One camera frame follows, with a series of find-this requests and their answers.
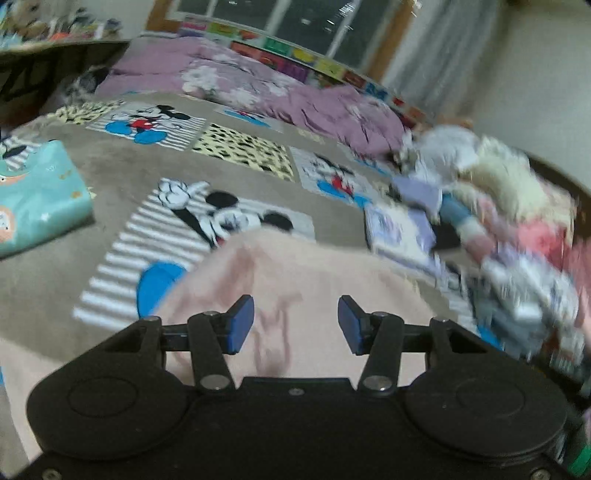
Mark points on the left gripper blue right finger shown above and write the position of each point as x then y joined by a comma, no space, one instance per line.
383,338

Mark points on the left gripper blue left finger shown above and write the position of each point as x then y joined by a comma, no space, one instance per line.
208,337

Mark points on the pink fleece garment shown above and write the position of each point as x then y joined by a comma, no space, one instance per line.
295,285

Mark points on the pile of mixed clothes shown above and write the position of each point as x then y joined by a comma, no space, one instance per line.
527,296

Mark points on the folded lilac white garment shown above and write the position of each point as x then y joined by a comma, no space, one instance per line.
406,226

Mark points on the grey Mickey Mouse blanket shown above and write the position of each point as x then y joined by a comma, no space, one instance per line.
153,203

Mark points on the folded teal cartoon garment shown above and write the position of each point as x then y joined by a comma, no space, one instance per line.
42,194

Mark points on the purple floral quilt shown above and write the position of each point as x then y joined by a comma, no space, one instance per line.
203,69

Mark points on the white sheer curtain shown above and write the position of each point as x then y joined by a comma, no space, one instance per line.
440,53

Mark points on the colourful alphabet foam strip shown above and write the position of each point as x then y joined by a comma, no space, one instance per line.
296,62

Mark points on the cluttered dark desk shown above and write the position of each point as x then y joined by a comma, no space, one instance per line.
46,44

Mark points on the window with wooden frame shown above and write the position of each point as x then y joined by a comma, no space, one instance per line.
363,35

